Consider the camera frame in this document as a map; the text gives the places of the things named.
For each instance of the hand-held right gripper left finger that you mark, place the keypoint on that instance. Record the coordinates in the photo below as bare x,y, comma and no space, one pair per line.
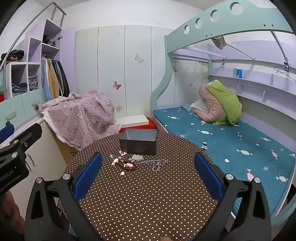
89,176

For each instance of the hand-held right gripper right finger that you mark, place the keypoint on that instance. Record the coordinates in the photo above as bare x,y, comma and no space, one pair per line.
208,176

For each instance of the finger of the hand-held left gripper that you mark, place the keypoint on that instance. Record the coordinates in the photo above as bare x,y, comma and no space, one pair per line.
7,135
31,134

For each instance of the small pink charm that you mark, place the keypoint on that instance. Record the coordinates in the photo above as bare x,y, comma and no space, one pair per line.
114,161

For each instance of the grey metal box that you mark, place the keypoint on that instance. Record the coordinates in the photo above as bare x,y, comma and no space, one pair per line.
138,146

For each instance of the person's left forearm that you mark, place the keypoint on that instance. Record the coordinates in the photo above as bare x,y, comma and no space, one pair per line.
10,215

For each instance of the white low cabinet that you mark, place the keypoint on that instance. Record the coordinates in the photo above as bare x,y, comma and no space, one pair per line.
46,148

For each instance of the teal drawer cabinet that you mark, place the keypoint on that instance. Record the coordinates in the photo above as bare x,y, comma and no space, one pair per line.
22,109

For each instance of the cardboard box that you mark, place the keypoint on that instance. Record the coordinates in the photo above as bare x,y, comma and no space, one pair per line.
69,153

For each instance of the blue fish print bed sheet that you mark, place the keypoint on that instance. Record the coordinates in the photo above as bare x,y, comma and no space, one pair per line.
231,143

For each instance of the pink white ornament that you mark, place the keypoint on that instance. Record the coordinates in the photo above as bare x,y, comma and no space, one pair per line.
121,153

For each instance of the folded blue jeans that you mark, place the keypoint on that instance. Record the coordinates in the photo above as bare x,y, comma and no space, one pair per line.
19,89

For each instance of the folded grey clothes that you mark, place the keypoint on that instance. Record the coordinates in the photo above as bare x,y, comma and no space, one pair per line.
33,83

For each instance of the pale jade pendant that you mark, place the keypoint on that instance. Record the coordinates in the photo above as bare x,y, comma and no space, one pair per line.
137,157

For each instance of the pink checked cloth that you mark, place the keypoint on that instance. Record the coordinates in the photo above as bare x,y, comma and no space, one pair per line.
81,115

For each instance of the brown polka dot tablecloth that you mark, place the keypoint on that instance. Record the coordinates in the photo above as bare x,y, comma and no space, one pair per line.
143,199

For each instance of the row of hanging clothes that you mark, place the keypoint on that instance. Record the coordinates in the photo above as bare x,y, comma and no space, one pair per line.
54,78

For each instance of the pink padded jacket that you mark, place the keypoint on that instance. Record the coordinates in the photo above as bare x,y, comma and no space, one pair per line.
208,104

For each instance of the white pillow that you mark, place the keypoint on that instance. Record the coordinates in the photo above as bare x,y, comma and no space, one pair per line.
197,104

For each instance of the white foam board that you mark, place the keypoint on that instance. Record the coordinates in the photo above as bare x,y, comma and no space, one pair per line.
134,119

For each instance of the faint pink butterfly sticker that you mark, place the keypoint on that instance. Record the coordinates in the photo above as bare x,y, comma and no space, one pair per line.
119,108

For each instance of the red stool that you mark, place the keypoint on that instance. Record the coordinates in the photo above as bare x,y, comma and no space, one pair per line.
151,125

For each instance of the green blanket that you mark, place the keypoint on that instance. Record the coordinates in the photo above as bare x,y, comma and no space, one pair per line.
229,102

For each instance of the dark clothes pile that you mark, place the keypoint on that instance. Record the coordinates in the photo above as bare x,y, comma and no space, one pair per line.
12,56

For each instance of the lilac shelf unit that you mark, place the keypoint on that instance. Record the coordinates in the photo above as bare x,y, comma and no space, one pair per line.
34,52

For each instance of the grey black clothes pile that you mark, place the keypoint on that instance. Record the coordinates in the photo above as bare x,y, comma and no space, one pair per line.
49,41

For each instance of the white wardrobe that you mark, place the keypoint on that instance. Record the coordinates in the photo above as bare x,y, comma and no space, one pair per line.
111,64

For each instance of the blue clip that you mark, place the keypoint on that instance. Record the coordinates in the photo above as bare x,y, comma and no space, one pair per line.
238,73

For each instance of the gold butterfly sticker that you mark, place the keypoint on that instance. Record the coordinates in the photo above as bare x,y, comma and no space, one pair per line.
139,58

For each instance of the grey hanging cloth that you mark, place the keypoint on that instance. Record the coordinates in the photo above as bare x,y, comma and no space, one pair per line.
219,42

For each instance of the lilac bed wall shelves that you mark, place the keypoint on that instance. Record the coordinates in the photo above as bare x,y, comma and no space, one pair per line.
259,83

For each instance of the grey metal rail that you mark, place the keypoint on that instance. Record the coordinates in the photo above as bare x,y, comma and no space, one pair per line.
56,10

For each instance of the teal bunk bed frame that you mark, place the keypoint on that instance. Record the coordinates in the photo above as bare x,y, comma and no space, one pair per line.
208,32

